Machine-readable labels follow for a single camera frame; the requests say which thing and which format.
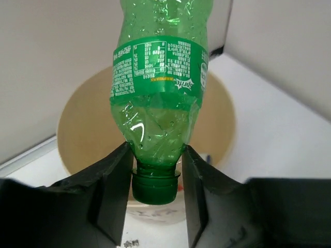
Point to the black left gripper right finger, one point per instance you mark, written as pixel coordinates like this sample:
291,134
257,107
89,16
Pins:
262,212

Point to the green plastic bottle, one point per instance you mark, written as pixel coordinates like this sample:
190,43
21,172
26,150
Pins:
159,78

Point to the beige cartoon bin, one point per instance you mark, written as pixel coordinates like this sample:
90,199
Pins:
87,132

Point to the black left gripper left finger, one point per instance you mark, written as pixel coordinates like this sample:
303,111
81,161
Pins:
86,209

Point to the aluminium frame rail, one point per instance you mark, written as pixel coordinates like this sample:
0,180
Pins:
28,156

